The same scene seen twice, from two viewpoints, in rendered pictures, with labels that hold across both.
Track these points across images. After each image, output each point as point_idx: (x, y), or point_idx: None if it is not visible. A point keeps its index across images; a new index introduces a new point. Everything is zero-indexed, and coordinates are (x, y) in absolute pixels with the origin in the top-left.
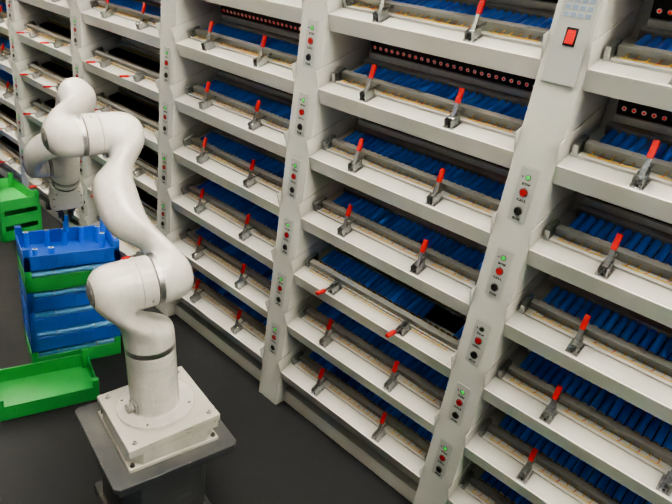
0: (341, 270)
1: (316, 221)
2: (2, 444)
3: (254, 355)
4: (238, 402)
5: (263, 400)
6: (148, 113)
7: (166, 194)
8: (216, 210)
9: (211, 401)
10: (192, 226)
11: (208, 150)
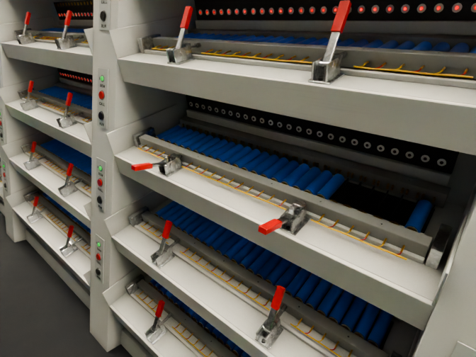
0: (184, 144)
1: (139, 58)
2: None
3: (83, 283)
4: (52, 352)
5: (91, 346)
6: None
7: (1, 98)
8: (47, 105)
9: (10, 353)
10: (40, 140)
11: (39, 36)
